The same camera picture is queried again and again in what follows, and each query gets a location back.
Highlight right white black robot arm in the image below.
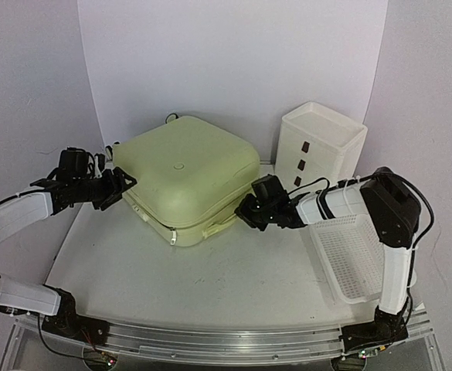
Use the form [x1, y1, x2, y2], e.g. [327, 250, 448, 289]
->
[235, 167, 430, 355]

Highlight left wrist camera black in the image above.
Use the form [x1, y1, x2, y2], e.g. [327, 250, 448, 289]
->
[55, 147, 106, 183]

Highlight white perforated plastic basket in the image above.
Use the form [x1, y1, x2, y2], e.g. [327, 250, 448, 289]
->
[308, 185, 418, 305]

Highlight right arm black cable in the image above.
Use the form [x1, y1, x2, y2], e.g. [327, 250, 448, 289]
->
[287, 172, 435, 322]

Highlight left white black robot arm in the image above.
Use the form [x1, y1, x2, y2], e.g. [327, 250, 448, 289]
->
[0, 167, 137, 346]

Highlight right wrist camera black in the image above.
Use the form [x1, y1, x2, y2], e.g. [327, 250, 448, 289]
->
[251, 174, 287, 206]

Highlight white three-drawer storage cabinet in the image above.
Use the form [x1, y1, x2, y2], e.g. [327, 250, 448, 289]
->
[274, 102, 368, 192]

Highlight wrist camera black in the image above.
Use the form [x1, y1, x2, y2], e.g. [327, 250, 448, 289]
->
[55, 147, 106, 183]
[251, 174, 287, 206]

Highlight pale green hard-shell suitcase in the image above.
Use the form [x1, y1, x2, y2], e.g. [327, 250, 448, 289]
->
[112, 116, 260, 247]

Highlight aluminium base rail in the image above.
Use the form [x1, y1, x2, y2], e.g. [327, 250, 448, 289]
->
[0, 309, 444, 370]

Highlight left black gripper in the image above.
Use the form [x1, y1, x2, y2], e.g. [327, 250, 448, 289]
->
[73, 166, 136, 210]

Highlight left base black cable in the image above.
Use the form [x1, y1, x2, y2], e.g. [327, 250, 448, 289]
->
[36, 308, 95, 362]

